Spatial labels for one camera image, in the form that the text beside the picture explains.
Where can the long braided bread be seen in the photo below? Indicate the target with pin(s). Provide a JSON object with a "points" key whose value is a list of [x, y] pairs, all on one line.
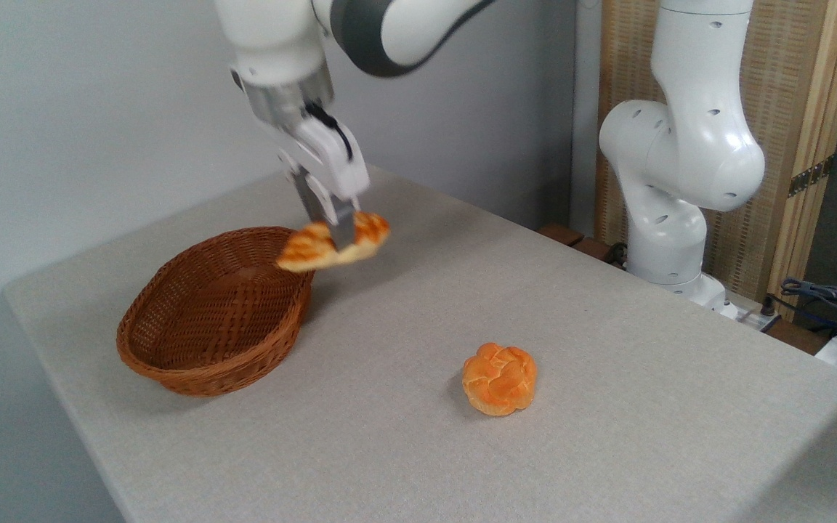
{"points": [[317, 250]]}

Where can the brown wicker basket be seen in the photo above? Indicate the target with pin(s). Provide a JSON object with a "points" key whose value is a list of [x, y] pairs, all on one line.
{"points": [[208, 327]]}

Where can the dark metal screen hinge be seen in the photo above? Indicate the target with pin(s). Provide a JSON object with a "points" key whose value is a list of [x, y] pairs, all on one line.
{"points": [[809, 177]]}

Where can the brown wooden block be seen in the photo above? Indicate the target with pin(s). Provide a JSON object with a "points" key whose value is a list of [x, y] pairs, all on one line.
{"points": [[560, 234], [591, 248]]}

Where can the round braided bread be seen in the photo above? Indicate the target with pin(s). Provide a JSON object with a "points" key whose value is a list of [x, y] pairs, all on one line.
{"points": [[500, 379]]}

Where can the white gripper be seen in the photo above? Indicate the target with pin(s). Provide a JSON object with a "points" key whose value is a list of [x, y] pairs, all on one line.
{"points": [[331, 163]]}

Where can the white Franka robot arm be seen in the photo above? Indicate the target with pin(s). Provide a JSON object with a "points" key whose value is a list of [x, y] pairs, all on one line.
{"points": [[687, 145]]}

